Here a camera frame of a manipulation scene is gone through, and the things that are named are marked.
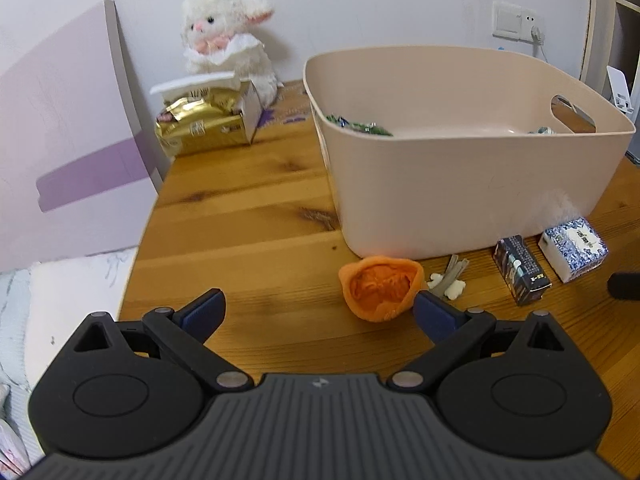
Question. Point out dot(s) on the wooden shelf unit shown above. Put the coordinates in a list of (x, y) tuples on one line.
[(612, 20)]

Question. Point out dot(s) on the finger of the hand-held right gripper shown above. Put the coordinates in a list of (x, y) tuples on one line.
[(625, 286)]

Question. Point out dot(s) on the blue patterned tissue pack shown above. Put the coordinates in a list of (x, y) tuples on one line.
[(575, 250)]

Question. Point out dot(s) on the beige plastic basin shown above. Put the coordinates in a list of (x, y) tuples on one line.
[(450, 185)]

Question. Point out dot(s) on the dark drink carton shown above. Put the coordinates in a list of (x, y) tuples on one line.
[(520, 270)]

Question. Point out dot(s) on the pink headboard panel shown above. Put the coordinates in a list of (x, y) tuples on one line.
[(65, 150)]

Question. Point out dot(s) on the gold snack bag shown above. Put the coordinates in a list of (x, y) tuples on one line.
[(200, 127)]

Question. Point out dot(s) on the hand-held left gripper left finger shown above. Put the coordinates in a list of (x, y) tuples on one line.
[(202, 312)]

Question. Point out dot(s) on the white cardboard box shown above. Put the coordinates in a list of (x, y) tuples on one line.
[(251, 110)]

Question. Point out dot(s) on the pale wrapped item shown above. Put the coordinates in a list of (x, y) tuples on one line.
[(542, 131)]

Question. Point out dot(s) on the white stand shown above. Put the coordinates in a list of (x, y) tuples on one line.
[(620, 87)]

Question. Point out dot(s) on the green candy wrappers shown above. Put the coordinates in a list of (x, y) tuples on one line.
[(357, 124)]

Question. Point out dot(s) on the white wall switch socket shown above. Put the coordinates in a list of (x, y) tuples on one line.
[(515, 20)]

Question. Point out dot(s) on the orange peel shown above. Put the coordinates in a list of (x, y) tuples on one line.
[(380, 285)]

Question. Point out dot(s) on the purple printed mat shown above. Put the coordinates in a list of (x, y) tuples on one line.
[(285, 107)]

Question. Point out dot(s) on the white plush rabbit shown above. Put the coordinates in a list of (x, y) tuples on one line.
[(220, 25)]

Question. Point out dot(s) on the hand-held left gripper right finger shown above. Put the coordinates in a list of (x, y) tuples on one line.
[(435, 317)]

